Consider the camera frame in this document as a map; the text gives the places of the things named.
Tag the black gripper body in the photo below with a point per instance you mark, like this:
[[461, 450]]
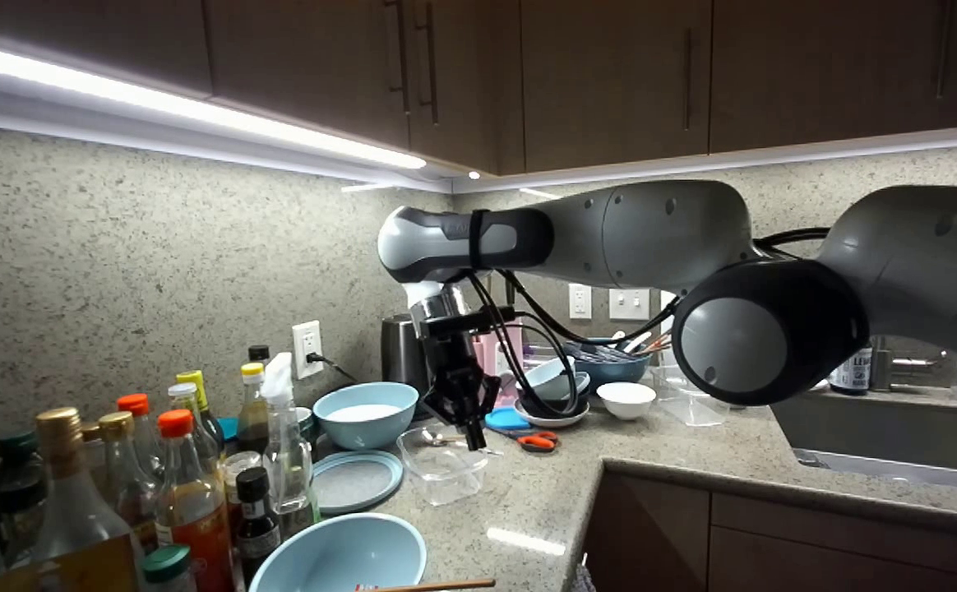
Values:
[[465, 367]]

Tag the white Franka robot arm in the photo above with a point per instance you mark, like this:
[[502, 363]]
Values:
[[628, 232]]

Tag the white shallow bowl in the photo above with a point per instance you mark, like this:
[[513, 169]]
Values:
[[555, 424]]

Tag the black bowl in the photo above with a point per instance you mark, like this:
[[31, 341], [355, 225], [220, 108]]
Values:
[[556, 405]]

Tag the gray bowl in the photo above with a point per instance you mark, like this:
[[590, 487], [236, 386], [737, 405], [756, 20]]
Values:
[[552, 380]]

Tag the light blue bowl white contents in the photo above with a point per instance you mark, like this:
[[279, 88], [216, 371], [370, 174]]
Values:
[[368, 417]]

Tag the large dark blue bowl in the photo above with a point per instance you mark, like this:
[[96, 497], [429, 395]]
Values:
[[609, 367]]

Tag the small white bowl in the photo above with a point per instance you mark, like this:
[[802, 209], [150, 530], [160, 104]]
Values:
[[626, 398]]

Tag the wooden chopstick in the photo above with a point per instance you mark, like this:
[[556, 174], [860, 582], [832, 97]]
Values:
[[432, 588]]

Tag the light blue bowl holding packets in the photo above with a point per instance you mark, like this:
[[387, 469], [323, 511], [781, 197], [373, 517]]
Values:
[[341, 554]]

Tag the blue round lid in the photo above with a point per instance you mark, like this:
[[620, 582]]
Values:
[[509, 418]]

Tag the pink knife block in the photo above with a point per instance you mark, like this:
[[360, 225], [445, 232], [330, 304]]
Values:
[[491, 349]]

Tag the metal spoon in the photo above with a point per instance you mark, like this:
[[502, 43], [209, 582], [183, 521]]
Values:
[[429, 436]]

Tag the clear glass container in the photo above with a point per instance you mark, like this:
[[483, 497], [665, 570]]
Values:
[[445, 476], [681, 413]]

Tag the black thermos flask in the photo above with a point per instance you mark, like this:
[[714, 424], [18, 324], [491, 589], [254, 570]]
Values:
[[398, 349]]

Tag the light blue plate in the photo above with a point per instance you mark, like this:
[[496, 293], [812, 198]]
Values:
[[352, 483]]

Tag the black cap oil bottle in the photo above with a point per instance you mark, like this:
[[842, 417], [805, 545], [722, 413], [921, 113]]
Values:
[[257, 354]]

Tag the pale cap bottle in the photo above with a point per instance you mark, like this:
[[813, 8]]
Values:
[[251, 389]]

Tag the small dark black cap bottle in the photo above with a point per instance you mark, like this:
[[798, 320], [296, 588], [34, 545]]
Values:
[[251, 516]]

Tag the yellow cap bottle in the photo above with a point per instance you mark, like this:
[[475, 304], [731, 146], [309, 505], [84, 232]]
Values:
[[197, 380]]

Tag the white cap bottle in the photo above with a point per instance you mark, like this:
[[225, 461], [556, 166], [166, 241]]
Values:
[[183, 394]]

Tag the orange cap sauce bottle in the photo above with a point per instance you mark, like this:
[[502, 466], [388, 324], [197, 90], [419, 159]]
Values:
[[184, 494], [135, 404]]

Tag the green lid jar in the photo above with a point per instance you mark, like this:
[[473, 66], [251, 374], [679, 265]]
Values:
[[166, 563]]

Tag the brown lower cabinet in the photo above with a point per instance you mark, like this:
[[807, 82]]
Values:
[[807, 537]]

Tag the small gold cap bottle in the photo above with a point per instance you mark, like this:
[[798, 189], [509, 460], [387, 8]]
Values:
[[120, 461]]

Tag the brown wooden upper cabinet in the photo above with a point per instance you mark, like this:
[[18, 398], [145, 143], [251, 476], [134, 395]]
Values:
[[783, 66], [282, 43]]

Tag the under cabinet light strip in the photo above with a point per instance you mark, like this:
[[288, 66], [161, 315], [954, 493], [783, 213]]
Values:
[[168, 110]]

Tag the steel kitchen sink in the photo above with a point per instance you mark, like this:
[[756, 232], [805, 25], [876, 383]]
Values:
[[893, 432]]

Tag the large gold cap bottle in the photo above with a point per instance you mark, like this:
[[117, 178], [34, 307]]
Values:
[[62, 505]]

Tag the dark green cap bottle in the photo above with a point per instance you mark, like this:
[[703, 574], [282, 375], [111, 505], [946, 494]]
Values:
[[12, 483]]

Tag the white wall outlet with plug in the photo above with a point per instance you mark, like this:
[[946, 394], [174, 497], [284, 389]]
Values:
[[307, 349]]

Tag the white light switch plate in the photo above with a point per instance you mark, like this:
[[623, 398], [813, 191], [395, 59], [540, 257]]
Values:
[[626, 304]]

